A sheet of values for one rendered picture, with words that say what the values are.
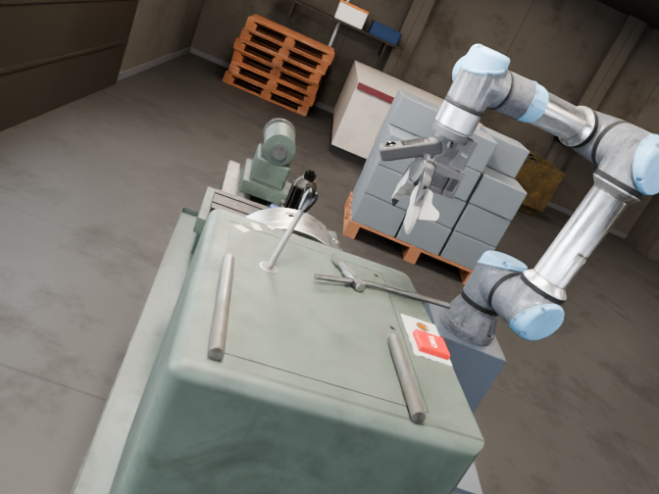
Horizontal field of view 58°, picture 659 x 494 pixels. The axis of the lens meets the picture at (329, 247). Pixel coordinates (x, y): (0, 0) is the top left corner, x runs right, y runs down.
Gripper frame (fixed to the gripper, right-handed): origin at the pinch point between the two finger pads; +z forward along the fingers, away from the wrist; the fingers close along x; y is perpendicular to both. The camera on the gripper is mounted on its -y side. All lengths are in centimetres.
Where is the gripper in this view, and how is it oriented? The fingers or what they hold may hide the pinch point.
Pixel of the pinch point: (395, 219)
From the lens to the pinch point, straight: 119.3
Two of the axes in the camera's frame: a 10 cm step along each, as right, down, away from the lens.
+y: 9.2, 3.2, 2.3
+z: -3.9, 8.4, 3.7
